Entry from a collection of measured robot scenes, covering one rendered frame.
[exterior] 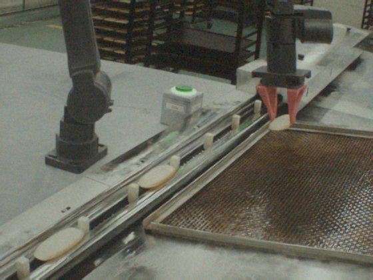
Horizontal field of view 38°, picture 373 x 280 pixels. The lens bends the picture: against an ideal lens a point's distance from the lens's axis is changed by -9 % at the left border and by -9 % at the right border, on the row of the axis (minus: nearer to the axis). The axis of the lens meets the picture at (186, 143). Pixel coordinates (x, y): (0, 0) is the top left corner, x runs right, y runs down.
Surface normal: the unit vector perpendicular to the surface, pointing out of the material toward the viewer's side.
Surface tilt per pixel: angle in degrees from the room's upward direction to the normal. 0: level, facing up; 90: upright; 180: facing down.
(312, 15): 90
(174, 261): 10
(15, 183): 0
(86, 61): 77
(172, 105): 90
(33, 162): 0
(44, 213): 0
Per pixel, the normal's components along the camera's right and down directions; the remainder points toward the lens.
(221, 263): -0.05, -0.95
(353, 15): -0.46, 0.30
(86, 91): 0.04, 0.39
